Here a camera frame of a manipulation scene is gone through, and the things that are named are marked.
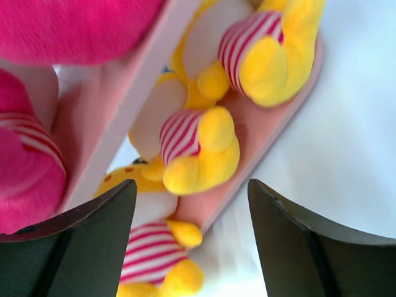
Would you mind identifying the pink white panda plush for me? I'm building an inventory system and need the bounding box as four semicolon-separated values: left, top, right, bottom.
1;0;163;65
1;69;66;235

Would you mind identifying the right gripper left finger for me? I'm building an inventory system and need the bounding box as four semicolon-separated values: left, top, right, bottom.
1;179;137;297

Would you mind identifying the yellow plush toy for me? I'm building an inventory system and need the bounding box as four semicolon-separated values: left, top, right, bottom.
171;0;325;108
95;163;204;296
128;72;240;196

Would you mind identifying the yellow plush toy under shelf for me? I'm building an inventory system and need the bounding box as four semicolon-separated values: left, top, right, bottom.
171;0;325;108

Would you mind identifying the pink three-tier shelf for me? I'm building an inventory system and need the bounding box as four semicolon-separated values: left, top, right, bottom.
53;1;324;231

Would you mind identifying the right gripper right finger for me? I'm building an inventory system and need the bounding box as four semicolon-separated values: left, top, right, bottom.
247;179;395;296

